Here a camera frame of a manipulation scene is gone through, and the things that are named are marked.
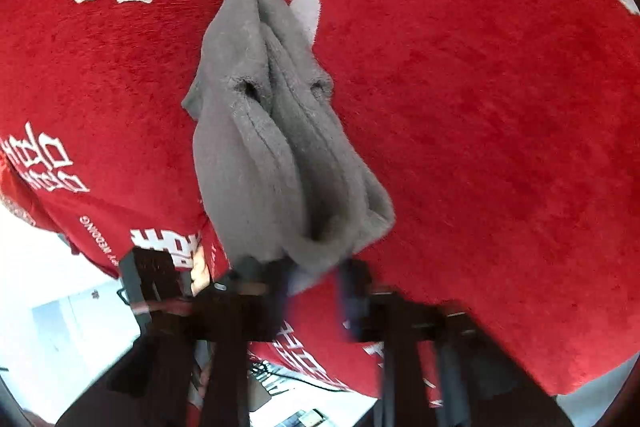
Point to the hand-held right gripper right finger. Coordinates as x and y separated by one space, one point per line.
360 307

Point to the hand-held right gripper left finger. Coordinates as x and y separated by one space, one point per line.
235 307

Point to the grey knit sweater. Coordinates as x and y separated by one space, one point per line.
280 157

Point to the red printed sofa cover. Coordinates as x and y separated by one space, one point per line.
475 132

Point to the red printed cushion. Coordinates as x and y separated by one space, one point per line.
100 57

